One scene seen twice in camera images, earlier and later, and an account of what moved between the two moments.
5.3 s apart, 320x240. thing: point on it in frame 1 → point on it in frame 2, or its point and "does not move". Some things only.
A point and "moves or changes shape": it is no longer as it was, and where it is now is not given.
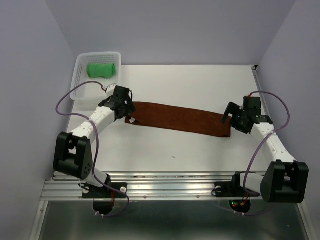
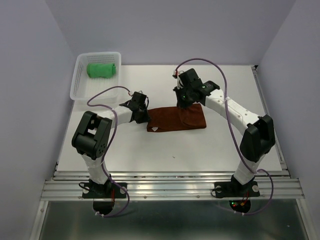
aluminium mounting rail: x=148 y=185 does not move
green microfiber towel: x=96 y=70 does not move
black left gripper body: x=129 y=108 → x=143 y=117
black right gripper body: x=237 y=119 → x=184 y=98
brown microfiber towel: x=181 y=119 moves or changes shape
